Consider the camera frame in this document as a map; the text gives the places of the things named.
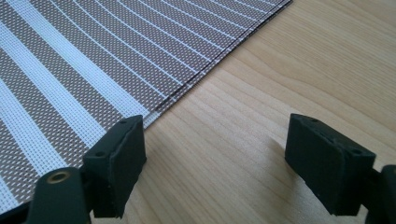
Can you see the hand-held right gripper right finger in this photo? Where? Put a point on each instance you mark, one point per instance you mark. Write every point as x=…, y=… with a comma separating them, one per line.
x=327, y=165

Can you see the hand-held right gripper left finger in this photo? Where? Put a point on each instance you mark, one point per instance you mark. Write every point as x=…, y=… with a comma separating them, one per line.
x=120, y=168

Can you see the brown white striped woven placemat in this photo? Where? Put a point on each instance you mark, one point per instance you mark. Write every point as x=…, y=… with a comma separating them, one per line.
x=77, y=68

